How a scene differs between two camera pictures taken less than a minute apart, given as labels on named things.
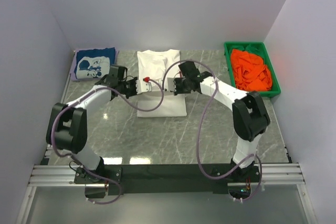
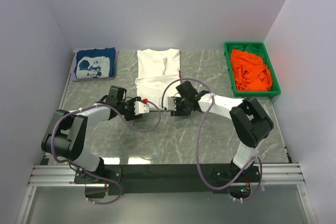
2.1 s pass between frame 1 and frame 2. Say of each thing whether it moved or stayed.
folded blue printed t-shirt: stayed
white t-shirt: stayed
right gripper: moved
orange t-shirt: stayed
